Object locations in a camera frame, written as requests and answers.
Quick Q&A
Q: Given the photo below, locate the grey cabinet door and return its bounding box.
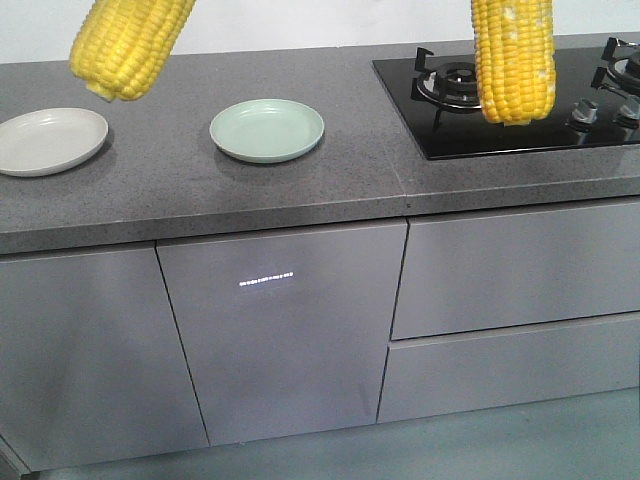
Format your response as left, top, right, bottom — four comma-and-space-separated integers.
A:
157, 221, 407, 445
1, 244, 208, 471

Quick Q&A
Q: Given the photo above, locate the grey drawer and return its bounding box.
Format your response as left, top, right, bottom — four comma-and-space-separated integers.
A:
378, 312, 639, 423
392, 200, 639, 340

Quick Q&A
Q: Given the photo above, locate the black glass gas stove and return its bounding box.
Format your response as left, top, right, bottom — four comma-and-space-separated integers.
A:
373, 37, 639, 160

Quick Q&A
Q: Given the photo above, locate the grey lower drawer front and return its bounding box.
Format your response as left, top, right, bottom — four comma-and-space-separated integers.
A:
378, 312, 639, 423

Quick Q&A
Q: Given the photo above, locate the yellow corn cob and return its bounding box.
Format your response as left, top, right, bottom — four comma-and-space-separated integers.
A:
471, 0, 556, 126
69, 0, 195, 102

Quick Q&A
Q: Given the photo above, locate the grey upper drawer front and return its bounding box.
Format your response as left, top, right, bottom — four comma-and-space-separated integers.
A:
392, 200, 639, 340

